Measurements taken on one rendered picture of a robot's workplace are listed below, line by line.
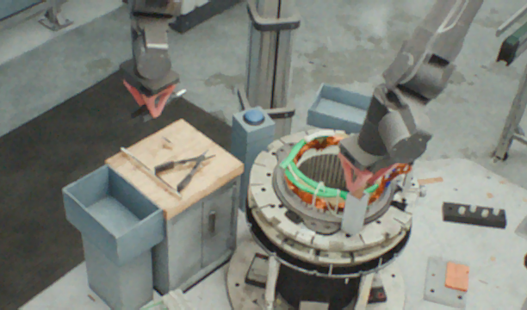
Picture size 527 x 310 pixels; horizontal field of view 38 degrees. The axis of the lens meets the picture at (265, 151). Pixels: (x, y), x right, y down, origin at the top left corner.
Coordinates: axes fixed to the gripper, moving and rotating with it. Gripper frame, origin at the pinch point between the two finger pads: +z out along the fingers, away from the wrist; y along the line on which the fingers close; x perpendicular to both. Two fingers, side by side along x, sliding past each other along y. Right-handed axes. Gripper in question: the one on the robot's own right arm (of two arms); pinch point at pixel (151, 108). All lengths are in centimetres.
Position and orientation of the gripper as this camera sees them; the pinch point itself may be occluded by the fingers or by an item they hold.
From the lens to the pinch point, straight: 148.0
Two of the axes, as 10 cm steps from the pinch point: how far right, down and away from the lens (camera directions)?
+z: -0.6, 7.4, 6.8
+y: 7.2, 5.0, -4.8
